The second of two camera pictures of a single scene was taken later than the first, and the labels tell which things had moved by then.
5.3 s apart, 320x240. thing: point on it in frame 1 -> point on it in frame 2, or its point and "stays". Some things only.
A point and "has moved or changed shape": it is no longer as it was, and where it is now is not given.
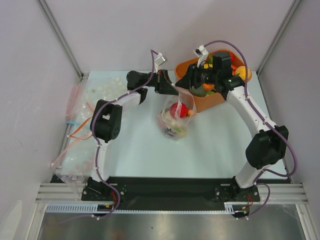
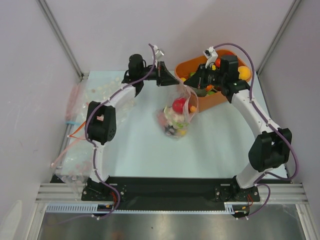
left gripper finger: x=158 y=86 -> x=158 y=73
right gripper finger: x=195 y=83 stays
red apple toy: x=178 y=109 has moved or changed shape
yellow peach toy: x=241 y=70 stays
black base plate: x=162 y=194 stays
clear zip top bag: x=177 y=110 stays
